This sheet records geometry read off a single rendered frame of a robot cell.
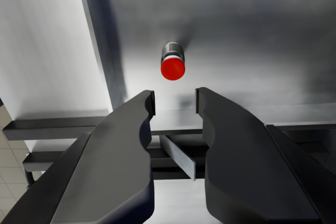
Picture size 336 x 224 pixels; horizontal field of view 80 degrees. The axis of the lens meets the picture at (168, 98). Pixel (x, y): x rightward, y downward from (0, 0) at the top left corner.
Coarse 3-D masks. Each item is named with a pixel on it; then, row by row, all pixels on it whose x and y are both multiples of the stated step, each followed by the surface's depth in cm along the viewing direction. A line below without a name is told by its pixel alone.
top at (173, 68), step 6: (168, 60) 16; (174, 60) 16; (180, 60) 16; (162, 66) 17; (168, 66) 17; (174, 66) 17; (180, 66) 17; (162, 72) 17; (168, 72) 17; (174, 72) 17; (180, 72) 17; (168, 78) 17; (174, 78) 17
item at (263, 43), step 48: (96, 0) 17; (144, 0) 18; (192, 0) 18; (240, 0) 18; (288, 0) 18; (96, 48) 17; (144, 48) 21; (192, 48) 20; (240, 48) 20; (288, 48) 20; (192, 96) 23; (240, 96) 23; (288, 96) 23
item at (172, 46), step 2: (170, 44) 19; (172, 44) 19; (174, 44) 19; (176, 44) 19; (170, 46) 19; (172, 46) 19; (174, 46) 19; (176, 46) 19; (178, 46) 19; (180, 46) 20; (170, 48) 18; (172, 48) 18; (174, 48) 18; (176, 48) 18; (178, 48) 19; (180, 48) 19; (176, 50) 18; (178, 50) 18; (180, 50) 18; (182, 50) 19; (180, 52) 18; (182, 52) 19; (182, 54) 18; (184, 58) 18
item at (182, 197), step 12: (156, 168) 27; (168, 168) 27; (180, 168) 27; (204, 168) 27; (156, 180) 26; (168, 180) 26; (180, 180) 26; (192, 180) 26; (156, 192) 33; (168, 192) 32; (180, 192) 32; (192, 192) 32; (204, 192) 32; (156, 204) 34; (168, 204) 34; (180, 204) 34; (192, 204) 34; (204, 204) 34; (156, 216) 36; (168, 216) 36; (180, 216) 36; (192, 216) 36; (204, 216) 36
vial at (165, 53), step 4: (168, 44) 20; (164, 48) 19; (168, 48) 18; (164, 52) 18; (168, 52) 17; (172, 52) 17; (176, 52) 17; (164, 56) 18; (168, 56) 17; (172, 56) 17; (176, 56) 17; (180, 56) 17; (160, 60) 18; (184, 60) 18; (160, 64) 18; (184, 64) 18
